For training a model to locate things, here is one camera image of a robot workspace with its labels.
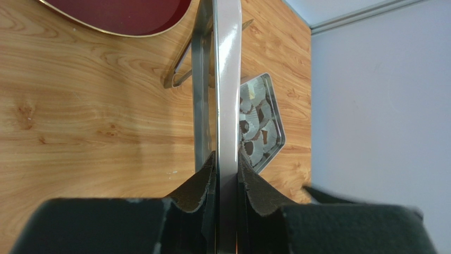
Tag white chocolate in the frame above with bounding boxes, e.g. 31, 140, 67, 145
248, 89, 255, 100

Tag silver square tin lid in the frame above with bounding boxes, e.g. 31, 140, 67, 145
191, 1, 242, 253

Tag dark red round tray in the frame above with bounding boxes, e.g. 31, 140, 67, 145
42, 0, 192, 38

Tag metal serving tongs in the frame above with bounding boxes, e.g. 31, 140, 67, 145
163, 18, 255, 89

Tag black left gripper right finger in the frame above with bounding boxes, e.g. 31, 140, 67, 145
237, 155, 436, 253

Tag pink square chocolate tin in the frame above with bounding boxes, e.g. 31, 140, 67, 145
238, 72, 286, 174

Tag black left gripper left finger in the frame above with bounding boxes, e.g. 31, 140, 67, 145
11, 153, 216, 253

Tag aluminium frame post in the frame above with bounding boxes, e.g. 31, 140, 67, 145
282, 0, 430, 36

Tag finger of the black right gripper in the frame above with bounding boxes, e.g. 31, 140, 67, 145
302, 185, 356, 204

